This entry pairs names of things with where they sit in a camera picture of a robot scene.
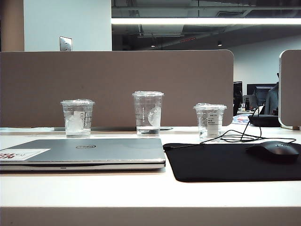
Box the clear cup with white logo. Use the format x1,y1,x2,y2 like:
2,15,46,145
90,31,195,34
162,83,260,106
60,98,96,139

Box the tall clear plastic cup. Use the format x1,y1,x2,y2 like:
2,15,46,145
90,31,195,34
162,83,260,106
132,90,165,137

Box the silver Dell laptop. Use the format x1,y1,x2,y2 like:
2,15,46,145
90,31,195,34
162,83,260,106
0,137,166,174

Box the small clear cup, white label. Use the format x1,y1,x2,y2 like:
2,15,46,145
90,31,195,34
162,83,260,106
193,103,228,140

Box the wide brown desk divider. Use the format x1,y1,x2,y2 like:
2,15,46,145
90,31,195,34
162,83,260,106
0,49,235,129

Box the grey divider base foot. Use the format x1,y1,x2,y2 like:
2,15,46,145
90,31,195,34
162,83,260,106
54,126,173,132

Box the black mouse pad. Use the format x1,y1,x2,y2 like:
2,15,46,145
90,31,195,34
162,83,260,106
162,142,301,183

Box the colourful papers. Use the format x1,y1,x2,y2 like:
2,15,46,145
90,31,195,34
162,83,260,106
232,114,251,125

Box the long ceiling light strip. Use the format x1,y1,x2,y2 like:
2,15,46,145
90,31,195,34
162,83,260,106
111,17,301,25

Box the black background monitor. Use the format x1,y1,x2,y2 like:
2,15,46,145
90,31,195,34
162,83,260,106
246,83,279,108

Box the black bag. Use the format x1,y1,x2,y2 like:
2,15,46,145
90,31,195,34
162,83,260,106
248,105,282,128

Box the grey jacket on chair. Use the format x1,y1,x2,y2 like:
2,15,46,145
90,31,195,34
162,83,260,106
265,82,280,116

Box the black computer mouse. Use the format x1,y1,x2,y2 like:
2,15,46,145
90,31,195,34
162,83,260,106
245,141,300,163

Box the brown divider with white edge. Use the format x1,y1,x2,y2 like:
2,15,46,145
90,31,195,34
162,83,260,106
278,49,301,130

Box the metal wall switch plate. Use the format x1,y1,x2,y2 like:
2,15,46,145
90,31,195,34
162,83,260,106
59,36,73,52

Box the black mouse cable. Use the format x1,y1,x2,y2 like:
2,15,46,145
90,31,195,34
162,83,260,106
199,105,297,145

